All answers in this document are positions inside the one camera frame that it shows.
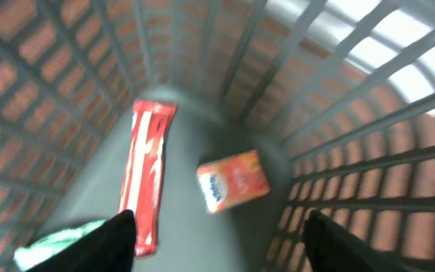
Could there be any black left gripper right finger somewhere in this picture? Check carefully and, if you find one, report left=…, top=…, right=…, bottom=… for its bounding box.
left=302, top=210, right=407, bottom=272

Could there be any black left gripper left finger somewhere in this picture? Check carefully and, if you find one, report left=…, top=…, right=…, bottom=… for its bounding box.
left=29, top=209, right=137, bottom=272

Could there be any teal snack packet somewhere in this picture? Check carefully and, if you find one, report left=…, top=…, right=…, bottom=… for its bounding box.
left=13, top=220, right=106, bottom=271

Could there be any orange tissue pack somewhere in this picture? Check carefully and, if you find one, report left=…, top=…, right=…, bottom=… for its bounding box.
left=196, top=150, right=270, bottom=214

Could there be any orange chocolate bar wrapper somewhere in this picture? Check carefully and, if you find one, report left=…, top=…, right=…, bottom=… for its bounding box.
left=118, top=100, right=177, bottom=258

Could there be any grey plastic mesh basket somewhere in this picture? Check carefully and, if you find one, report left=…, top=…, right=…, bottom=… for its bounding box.
left=0, top=0, right=435, bottom=271

